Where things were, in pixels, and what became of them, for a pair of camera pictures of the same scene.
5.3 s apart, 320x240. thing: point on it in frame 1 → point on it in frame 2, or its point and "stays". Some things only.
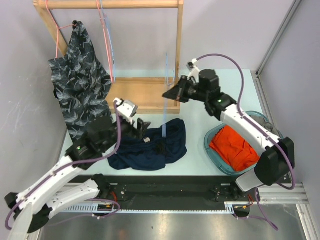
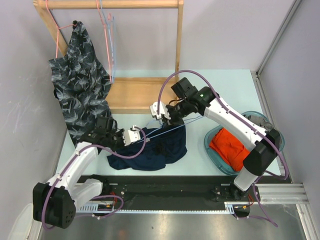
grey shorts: (266, 124) stays
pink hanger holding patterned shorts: (57, 27) stays
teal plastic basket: (209, 132) stays
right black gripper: (178, 92) → (173, 121)
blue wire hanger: (167, 83) → (168, 132)
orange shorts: (235, 149) stays
